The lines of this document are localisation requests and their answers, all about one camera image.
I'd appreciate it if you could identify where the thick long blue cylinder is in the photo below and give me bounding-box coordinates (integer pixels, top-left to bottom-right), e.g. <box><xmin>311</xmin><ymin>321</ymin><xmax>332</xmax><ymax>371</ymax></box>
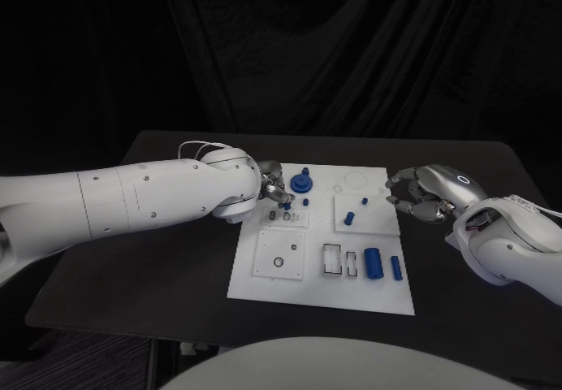
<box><xmin>363</xmin><ymin>247</ymin><xmax>386</xmax><ymax>280</ymax></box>

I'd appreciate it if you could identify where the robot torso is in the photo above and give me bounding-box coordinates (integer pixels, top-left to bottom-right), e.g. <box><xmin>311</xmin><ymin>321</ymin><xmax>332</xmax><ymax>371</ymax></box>
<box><xmin>159</xmin><ymin>336</ymin><xmax>530</xmax><ymax>390</ymax></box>

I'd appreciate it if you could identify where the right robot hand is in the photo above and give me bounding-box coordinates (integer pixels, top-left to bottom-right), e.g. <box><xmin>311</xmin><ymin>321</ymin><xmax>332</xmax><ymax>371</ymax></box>
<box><xmin>384</xmin><ymin>164</ymin><xmax>490</xmax><ymax>224</ymax></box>

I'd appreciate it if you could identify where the blue gear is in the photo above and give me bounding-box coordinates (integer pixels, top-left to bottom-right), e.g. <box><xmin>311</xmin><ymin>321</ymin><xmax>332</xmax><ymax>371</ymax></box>
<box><xmin>290</xmin><ymin>173</ymin><xmax>316</xmax><ymax>194</ymax></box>

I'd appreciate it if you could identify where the white task board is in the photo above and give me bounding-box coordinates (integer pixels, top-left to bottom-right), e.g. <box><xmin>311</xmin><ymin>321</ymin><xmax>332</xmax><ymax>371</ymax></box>
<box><xmin>226</xmin><ymin>162</ymin><xmax>417</xmax><ymax>317</ymax></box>

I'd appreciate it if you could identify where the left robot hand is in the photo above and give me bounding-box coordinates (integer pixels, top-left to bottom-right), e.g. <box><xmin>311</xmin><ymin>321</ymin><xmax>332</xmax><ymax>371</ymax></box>
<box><xmin>255</xmin><ymin>159</ymin><xmax>297</xmax><ymax>205</ymax></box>

